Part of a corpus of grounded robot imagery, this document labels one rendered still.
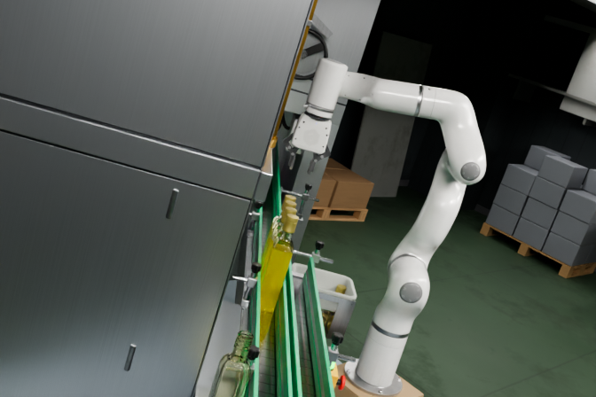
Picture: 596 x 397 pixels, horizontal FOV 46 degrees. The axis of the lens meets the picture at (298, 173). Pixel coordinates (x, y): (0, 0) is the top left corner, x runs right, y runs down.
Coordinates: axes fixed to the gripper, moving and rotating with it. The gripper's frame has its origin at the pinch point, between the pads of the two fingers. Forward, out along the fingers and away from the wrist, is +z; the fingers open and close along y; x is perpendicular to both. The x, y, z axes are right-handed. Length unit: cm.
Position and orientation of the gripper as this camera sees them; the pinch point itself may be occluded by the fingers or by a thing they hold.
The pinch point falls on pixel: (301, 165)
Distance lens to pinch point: 205.6
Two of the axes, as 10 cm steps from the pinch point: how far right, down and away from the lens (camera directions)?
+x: -0.4, -2.7, 9.6
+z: -2.9, 9.2, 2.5
